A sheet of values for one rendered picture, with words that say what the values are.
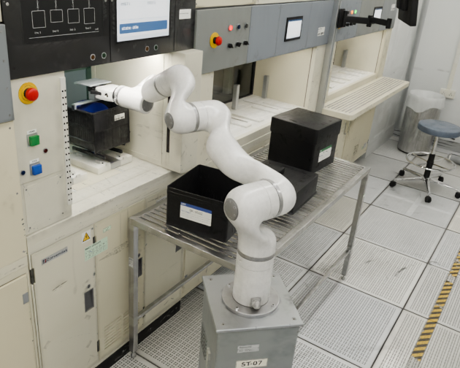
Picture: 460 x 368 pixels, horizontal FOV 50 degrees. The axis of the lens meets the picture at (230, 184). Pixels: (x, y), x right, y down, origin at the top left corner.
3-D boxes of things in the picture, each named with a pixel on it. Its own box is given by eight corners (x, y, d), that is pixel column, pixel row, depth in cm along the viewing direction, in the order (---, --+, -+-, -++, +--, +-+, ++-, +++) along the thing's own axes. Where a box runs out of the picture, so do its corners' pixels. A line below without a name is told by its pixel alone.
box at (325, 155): (310, 176, 260) (317, 130, 250) (265, 160, 275) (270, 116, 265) (335, 161, 281) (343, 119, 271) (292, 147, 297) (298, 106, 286)
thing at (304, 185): (292, 215, 219) (296, 189, 213) (234, 196, 232) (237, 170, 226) (317, 193, 242) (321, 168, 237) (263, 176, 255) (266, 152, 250)
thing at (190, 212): (164, 224, 203) (165, 186, 196) (196, 198, 226) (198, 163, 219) (225, 243, 194) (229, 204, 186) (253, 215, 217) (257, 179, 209)
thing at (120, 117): (93, 163, 212) (87, 90, 199) (60, 152, 222) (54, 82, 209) (132, 149, 231) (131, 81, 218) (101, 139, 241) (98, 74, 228)
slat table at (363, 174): (234, 421, 210) (252, 272, 178) (128, 356, 238) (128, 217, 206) (346, 278, 311) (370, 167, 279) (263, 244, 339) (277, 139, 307)
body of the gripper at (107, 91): (112, 106, 203) (93, 100, 209) (131, 102, 211) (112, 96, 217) (112, 88, 200) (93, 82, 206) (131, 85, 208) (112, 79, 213)
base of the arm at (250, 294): (286, 315, 158) (294, 266, 150) (228, 319, 154) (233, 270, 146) (269, 279, 175) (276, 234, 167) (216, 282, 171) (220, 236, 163)
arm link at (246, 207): (282, 254, 156) (293, 185, 146) (236, 272, 145) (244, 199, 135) (258, 236, 164) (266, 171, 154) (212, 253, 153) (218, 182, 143)
